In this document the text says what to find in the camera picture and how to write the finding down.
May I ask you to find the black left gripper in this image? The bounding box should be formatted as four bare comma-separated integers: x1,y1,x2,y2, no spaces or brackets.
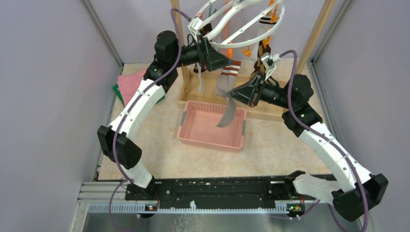
170,34,233,71

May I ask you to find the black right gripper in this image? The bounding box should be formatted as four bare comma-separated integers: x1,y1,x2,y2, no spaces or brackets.
226,72,294,110

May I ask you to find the grey sock striped cuff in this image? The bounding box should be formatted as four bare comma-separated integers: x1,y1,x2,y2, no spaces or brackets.
214,59,242,129

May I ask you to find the pink plastic basket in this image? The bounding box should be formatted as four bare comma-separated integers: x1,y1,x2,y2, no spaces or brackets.
177,101,247,152

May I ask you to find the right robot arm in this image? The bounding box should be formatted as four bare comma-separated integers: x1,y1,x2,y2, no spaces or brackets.
226,73,388,221

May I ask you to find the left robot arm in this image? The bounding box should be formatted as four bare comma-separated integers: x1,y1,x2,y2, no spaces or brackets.
97,30,233,200

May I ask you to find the white round clip hanger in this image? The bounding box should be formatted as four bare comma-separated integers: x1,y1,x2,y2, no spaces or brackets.
194,0,285,48

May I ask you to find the wooden hanger rack stand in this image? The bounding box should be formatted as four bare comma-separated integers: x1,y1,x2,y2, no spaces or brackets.
177,0,336,121

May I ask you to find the pink teal sock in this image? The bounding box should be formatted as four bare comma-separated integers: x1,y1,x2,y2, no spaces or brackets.
220,20,234,58

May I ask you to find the brown argyle sock right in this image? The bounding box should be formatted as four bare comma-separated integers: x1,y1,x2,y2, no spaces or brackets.
250,41,271,79

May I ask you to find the pink folded cloth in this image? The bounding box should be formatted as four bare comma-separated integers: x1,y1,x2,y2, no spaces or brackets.
117,69,146,106

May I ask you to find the green folded cloth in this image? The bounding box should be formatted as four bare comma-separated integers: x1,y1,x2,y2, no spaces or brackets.
112,84,125,106

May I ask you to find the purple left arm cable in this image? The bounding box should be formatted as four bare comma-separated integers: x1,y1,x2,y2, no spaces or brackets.
109,8,193,232

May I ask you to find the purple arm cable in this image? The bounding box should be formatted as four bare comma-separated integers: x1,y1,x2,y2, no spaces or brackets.
109,8,193,232
275,50,370,232

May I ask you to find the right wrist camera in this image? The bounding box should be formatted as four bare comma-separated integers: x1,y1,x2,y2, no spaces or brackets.
261,53,281,82

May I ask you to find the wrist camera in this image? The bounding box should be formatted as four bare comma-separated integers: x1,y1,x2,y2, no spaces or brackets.
188,16,203,37
261,53,281,82

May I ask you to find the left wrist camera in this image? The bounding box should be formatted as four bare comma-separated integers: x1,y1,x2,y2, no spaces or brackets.
188,16,203,37

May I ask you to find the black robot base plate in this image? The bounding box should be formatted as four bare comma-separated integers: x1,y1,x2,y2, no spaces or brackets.
125,176,309,219

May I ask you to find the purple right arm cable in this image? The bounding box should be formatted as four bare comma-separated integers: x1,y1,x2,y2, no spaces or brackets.
275,50,370,232

